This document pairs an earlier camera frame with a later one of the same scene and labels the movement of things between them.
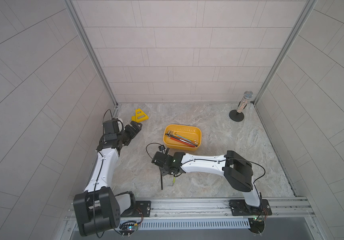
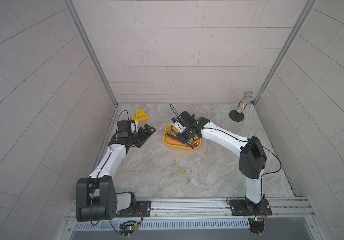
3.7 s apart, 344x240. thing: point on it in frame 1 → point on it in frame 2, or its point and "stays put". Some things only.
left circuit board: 127,228 stays put
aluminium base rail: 298,209 stays put
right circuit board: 257,225 stays put
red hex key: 182,142 stays put
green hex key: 174,180 → 184,174
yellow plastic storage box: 182,137 stays put
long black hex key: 185,141 stays put
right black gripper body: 166,168 → 186,134
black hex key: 166,153 → 190,145
